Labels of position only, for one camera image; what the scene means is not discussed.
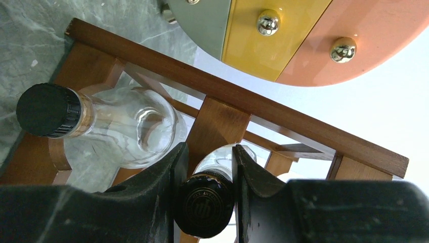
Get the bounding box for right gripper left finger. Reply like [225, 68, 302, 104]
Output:
[1, 142, 189, 242]

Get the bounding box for round cream drawer cabinet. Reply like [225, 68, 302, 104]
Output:
[161, 0, 428, 87]

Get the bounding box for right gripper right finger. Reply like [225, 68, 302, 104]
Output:
[232, 145, 428, 242]

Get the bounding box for small clear black-cap bottle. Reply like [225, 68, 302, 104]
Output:
[174, 144, 258, 239]

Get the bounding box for clear silver-cap bottle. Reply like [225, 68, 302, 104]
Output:
[16, 83, 187, 169]

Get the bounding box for wooden wine rack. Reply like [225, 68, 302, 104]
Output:
[0, 17, 410, 243]

